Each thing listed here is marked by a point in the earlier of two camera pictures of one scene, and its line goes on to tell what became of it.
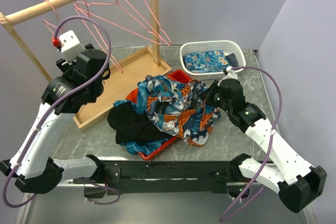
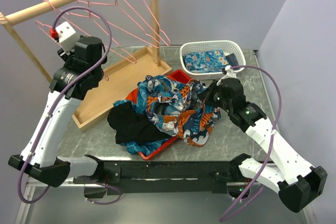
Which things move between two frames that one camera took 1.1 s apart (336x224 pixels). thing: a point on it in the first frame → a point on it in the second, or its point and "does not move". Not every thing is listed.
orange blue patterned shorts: [178, 107] does not move
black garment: [131, 126] does not move
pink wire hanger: [48, 24] → [70, 22]
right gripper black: [206, 96] does not move
